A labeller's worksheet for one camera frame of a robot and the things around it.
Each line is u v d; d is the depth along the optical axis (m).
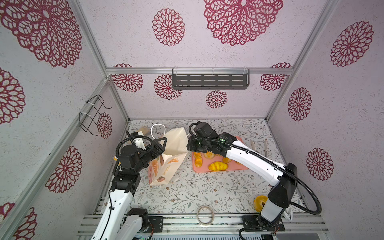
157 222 0.73
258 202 0.76
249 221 0.73
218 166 0.90
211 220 0.75
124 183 0.51
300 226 0.75
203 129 0.56
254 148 1.01
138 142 0.64
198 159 0.95
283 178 0.43
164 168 0.73
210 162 0.94
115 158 0.52
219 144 0.52
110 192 0.49
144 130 1.11
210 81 0.98
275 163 0.46
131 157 0.51
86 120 0.76
